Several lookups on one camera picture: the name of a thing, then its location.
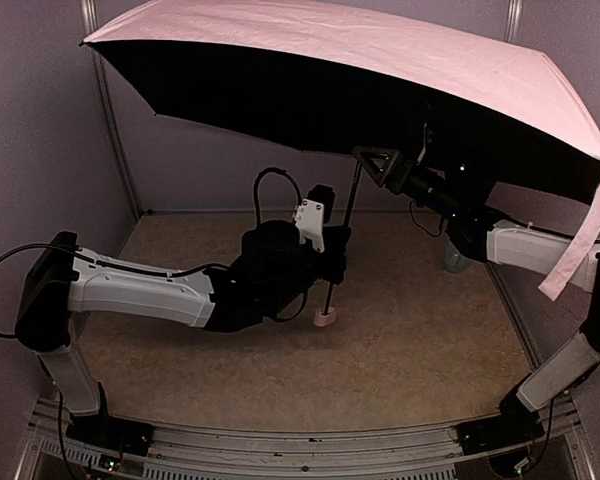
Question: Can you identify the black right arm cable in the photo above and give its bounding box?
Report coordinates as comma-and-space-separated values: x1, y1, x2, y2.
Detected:
408, 199, 449, 239

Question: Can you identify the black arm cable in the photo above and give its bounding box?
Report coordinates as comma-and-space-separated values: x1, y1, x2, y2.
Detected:
0, 168, 304, 341
408, 199, 449, 239

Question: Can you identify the light blue mug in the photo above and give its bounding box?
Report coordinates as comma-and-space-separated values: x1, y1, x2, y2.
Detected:
442, 241, 471, 274

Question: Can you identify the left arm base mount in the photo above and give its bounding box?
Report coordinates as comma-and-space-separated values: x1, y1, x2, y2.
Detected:
66, 415, 155, 457

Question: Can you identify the aluminium corner post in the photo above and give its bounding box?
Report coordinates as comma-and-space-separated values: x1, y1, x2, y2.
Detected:
79, 0, 143, 221
504, 0, 523, 44

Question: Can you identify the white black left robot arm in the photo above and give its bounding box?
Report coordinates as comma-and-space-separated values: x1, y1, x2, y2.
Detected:
15, 220, 351, 417

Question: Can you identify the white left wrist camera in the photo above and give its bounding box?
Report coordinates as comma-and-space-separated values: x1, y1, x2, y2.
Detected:
293, 184, 335, 253

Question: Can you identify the aluminium front rail frame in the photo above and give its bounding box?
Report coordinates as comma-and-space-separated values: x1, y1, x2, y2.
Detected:
14, 397, 595, 479

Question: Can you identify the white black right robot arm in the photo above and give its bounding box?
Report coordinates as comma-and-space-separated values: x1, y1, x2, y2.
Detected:
353, 147, 600, 412

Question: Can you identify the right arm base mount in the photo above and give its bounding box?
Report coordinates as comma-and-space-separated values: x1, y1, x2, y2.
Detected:
456, 397, 544, 455

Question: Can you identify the right aluminium corner post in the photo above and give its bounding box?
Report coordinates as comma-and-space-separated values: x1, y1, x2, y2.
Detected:
504, 0, 523, 44

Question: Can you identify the pink folding umbrella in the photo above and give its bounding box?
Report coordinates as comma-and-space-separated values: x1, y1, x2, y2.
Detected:
84, 1, 600, 299

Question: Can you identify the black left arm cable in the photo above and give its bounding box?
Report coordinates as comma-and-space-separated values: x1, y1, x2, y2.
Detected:
0, 168, 304, 341

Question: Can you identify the left aluminium corner post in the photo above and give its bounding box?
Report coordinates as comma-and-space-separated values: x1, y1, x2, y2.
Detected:
79, 0, 143, 221

